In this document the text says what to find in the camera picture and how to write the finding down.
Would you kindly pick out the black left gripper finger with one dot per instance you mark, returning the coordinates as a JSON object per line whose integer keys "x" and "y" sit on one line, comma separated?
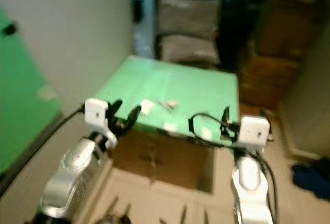
{"x": 134, "y": 116}
{"x": 114, "y": 109}

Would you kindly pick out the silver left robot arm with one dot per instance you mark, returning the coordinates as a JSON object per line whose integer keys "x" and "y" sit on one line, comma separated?
{"x": 72, "y": 182}

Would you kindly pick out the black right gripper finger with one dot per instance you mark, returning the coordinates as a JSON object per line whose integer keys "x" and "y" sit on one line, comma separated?
{"x": 226, "y": 115}
{"x": 263, "y": 114}

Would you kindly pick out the black tape strip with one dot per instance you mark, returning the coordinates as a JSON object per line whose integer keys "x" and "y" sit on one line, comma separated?
{"x": 9, "y": 28}

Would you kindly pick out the green wall sheet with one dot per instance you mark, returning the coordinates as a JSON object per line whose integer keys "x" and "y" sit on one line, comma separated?
{"x": 26, "y": 105}

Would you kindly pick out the large plain brown cardboard box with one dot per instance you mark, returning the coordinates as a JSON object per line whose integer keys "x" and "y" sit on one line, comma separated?
{"x": 283, "y": 28}

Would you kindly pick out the dark blue cloth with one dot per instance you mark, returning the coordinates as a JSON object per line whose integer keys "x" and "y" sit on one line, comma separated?
{"x": 312, "y": 180}

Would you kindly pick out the grey pillow with bear print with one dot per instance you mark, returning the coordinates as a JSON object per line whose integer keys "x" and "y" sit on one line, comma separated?
{"x": 188, "y": 15}

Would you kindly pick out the white tape piece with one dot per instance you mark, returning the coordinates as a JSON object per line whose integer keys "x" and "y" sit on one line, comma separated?
{"x": 207, "y": 133}
{"x": 170, "y": 126}
{"x": 46, "y": 93}

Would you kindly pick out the brown cardboard box table base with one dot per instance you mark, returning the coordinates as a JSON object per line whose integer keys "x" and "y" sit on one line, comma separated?
{"x": 165, "y": 159}

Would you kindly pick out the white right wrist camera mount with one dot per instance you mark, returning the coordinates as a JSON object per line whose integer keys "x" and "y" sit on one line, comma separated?
{"x": 255, "y": 128}

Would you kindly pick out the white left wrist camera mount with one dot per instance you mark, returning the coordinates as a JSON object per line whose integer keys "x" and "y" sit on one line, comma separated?
{"x": 95, "y": 111}

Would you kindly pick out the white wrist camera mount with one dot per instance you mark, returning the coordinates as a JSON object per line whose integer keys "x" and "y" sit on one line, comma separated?
{"x": 255, "y": 128}
{"x": 95, "y": 111}

